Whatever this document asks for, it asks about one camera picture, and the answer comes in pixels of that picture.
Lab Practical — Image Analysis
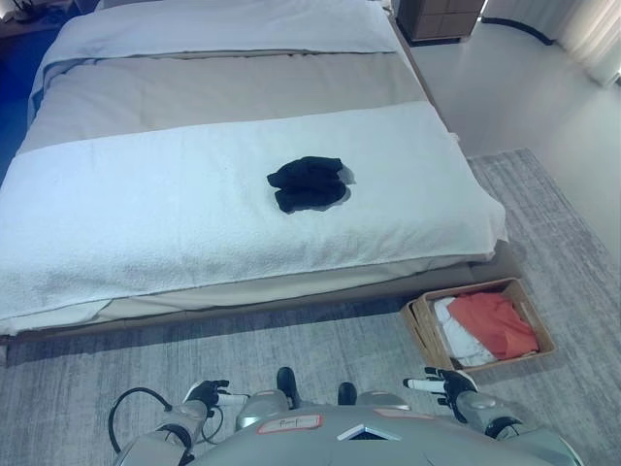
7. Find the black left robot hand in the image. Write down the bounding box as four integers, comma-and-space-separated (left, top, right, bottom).
185, 379, 251, 415

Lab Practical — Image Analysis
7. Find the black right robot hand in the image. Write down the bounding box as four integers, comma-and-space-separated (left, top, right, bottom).
402, 367, 479, 409

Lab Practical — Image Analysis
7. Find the black clothing item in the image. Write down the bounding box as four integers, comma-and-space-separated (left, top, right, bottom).
265, 155, 352, 216

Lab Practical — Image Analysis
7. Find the woven wooden laundry basket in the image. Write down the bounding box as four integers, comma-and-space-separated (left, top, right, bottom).
400, 277, 558, 374

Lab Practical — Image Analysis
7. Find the bed with beige sheet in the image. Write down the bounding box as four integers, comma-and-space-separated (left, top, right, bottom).
0, 0, 523, 347

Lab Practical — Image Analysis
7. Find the white terry bed blanket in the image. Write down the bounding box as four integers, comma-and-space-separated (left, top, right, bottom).
0, 102, 509, 336

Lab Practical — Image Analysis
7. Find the white garment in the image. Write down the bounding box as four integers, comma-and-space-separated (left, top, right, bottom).
432, 296, 499, 368

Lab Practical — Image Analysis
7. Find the silver left robot leg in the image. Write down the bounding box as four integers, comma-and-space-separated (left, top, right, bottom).
235, 367, 298, 431

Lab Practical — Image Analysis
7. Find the silver robot leg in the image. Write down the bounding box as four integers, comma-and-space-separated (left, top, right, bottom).
337, 382, 413, 415
235, 367, 298, 431

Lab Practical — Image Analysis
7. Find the orange garment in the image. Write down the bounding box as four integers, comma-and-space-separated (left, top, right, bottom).
448, 291, 540, 360

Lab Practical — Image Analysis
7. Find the silver right robot leg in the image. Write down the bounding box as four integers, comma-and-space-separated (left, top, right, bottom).
337, 382, 413, 415

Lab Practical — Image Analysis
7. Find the grey floor rug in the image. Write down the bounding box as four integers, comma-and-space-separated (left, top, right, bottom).
0, 147, 621, 466

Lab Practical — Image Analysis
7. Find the silver robot torso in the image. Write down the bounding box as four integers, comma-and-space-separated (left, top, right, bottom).
192, 405, 578, 466

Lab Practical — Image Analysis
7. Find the white pillow cover blanket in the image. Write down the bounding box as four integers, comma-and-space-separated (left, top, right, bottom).
41, 0, 400, 70

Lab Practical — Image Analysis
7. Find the brown wooden nightstand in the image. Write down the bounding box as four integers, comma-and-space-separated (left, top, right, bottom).
396, 0, 488, 42

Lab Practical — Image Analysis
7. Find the white curtain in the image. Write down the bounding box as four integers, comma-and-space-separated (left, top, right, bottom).
556, 0, 621, 84

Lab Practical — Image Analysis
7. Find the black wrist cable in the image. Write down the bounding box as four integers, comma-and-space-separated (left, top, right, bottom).
107, 386, 229, 455

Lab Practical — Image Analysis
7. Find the thick black floor cable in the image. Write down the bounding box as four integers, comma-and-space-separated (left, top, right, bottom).
479, 16, 555, 48

